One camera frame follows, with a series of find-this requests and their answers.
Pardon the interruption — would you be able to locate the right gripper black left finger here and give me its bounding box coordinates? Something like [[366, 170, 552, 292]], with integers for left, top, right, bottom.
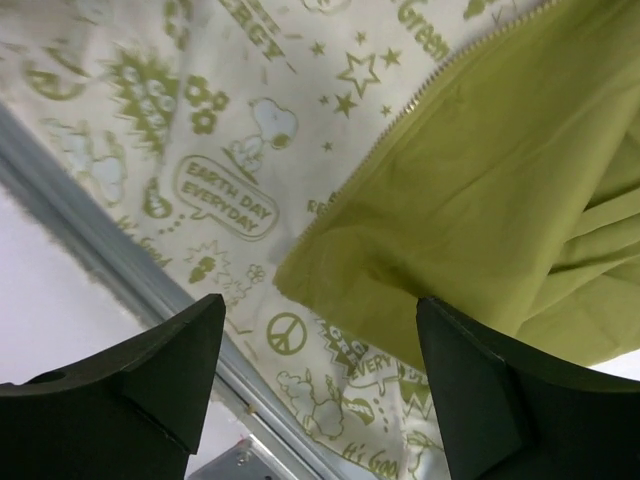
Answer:
[[1, 294, 225, 479]]

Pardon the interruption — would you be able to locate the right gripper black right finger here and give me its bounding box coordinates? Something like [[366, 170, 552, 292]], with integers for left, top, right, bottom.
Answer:
[[416, 297, 639, 480]]

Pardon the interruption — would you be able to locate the olive green hooded jacket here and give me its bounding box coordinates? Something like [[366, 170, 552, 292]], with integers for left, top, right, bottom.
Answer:
[[1, 1, 639, 479]]

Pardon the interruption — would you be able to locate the aluminium frame rail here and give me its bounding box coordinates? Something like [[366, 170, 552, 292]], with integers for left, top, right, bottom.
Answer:
[[1, 109, 371, 479]]

